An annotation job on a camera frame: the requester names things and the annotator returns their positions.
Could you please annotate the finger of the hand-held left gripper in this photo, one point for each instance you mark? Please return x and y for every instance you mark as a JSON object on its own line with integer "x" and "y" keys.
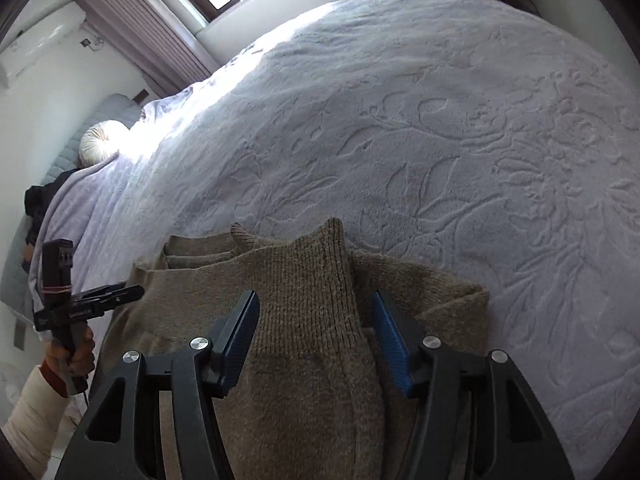
{"x": 102, "y": 291}
{"x": 125, "y": 295}

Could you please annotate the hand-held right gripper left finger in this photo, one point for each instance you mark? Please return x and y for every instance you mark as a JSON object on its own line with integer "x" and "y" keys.
{"x": 237, "y": 345}

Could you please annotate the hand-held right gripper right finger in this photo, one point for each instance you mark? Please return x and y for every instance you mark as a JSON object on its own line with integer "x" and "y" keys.
{"x": 395, "y": 345}

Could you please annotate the brown knitted sweater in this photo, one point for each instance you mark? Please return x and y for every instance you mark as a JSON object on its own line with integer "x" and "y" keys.
{"x": 310, "y": 310}

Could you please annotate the person's left forearm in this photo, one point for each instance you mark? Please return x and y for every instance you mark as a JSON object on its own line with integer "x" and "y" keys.
{"x": 35, "y": 420}

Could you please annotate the dark clothes pile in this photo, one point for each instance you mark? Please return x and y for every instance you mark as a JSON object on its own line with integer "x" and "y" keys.
{"x": 45, "y": 200}

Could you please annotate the person's left hand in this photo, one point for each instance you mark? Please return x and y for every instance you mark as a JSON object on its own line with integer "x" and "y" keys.
{"x": 82, "y": 360}

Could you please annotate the lavender ribbed fleece blanket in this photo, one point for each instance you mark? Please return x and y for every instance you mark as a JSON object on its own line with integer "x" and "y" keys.
{"x": 85, "y": 210}

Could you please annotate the grey quilted headboard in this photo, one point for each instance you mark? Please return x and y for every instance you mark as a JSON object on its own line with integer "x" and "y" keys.
{"x": 75, "y": 140}

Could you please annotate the white round pillow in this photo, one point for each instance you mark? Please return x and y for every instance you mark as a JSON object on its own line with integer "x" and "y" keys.
{"x": 105, "y": 142}

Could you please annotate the lavender embossed bedspread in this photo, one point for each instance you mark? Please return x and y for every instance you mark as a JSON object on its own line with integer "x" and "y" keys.
{"x": 400, "y": 135}

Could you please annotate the mauve pleated curtain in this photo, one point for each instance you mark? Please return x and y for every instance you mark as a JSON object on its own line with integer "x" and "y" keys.
{"x": 145, "y": 35}

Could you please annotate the brown wall switch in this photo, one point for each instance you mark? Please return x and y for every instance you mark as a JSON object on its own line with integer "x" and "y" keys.
{"x": 141, "y": 95}

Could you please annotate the white wall air conditioner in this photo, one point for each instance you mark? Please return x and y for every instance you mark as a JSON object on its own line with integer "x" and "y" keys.
{"x": 40, "y": 42}

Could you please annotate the wall power socket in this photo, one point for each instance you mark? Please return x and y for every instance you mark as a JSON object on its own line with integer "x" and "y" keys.
{"x": 91, "y": 44}

